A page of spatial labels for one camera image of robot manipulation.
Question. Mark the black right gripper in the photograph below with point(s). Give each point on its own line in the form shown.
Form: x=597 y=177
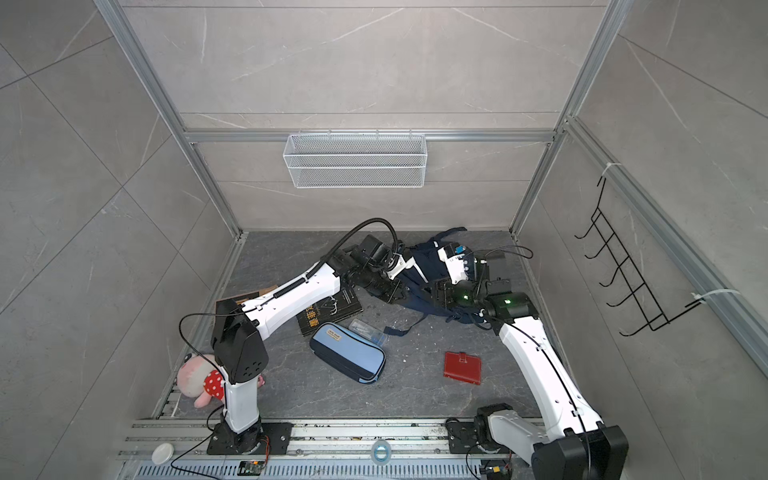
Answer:
x=447 y=286

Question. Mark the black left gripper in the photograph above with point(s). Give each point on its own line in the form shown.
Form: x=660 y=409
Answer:
x=395 y=293

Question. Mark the black book gold lettering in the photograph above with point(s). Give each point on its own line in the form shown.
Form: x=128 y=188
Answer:
x=335 y=308

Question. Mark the navy blue student backpack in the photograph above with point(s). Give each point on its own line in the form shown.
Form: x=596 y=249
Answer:
x=438 y=270

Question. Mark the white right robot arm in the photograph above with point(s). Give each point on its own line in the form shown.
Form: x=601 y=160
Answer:
x=572 y=441

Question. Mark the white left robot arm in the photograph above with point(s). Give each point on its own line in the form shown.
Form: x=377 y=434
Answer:
x=239 y=333

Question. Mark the clear plastic eraser box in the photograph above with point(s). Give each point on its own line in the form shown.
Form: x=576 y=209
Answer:
x=369 y=332

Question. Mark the red wallet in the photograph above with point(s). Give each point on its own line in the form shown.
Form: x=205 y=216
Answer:
x=463 y=367

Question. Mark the light blue pencil case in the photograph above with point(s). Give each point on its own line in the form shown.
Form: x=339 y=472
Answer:
x=349 y=353

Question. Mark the brown and black book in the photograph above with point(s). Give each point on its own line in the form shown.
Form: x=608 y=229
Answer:
x=227 y=305

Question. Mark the clear tape roll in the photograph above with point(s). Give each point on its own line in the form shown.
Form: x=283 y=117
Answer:
x=381 y=452

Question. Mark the pink plush doll red dress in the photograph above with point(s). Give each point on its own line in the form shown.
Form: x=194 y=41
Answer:
x=203 y=379

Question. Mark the white round cap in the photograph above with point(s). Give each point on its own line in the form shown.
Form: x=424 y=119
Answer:
x=163 y=454

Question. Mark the white wire mesh basket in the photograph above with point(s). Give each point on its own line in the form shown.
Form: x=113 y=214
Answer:
x=360 y=160

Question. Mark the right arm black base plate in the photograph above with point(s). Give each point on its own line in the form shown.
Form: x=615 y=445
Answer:
x=463 y=438

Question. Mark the black wire hook rack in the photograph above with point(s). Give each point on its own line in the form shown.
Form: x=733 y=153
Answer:
x=627 y=273

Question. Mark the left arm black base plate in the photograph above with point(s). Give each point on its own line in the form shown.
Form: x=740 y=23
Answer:
x=260 y=439

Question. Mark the aluminium rail frame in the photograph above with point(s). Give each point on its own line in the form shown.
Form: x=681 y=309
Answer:
x=318 y=449

